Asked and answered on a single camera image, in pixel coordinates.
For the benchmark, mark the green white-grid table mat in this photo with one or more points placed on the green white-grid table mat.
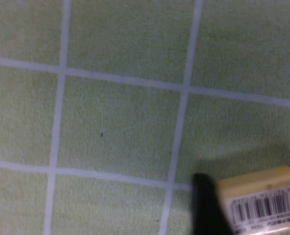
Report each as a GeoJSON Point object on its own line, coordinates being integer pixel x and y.
{"type": "Point", "coordinates": [115, 117]}

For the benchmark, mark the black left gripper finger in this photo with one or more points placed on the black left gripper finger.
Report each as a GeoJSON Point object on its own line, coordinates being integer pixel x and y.
{"type": "Point", "coordinates": [208, 208]}

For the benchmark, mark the yellow eraser with barcode sleeve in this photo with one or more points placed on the yellow eraser with barcode sleeve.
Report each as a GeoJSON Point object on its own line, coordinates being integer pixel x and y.
{"type": "Point", "coordinates": [262, 203]}

